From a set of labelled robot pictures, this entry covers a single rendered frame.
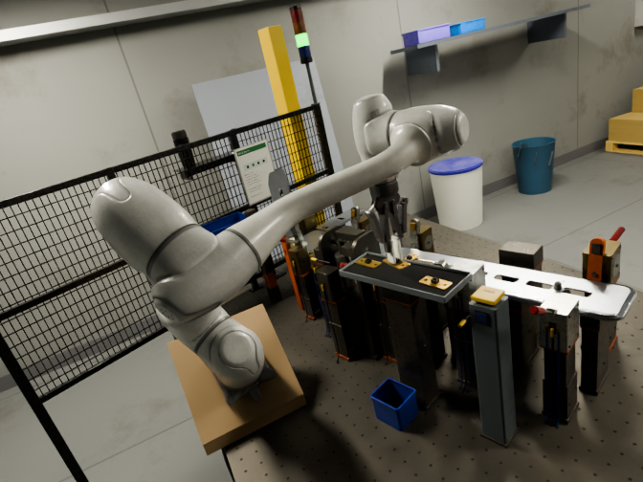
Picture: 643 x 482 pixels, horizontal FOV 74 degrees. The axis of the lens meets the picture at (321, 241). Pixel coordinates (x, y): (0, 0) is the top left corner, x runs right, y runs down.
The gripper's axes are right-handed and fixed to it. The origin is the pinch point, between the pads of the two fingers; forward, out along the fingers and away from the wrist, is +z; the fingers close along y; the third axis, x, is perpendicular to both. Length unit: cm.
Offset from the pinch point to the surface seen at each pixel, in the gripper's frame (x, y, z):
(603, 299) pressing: -31, 44, 24
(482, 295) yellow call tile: -24.6, 6.7, 8.0
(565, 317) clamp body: -33.6, 24.3, 18.4
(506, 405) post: -28, 8, 40
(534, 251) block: -3, 53, 21
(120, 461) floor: 133, -112, 125
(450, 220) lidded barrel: 213, 209, 112
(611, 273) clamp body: -25, 58, 24
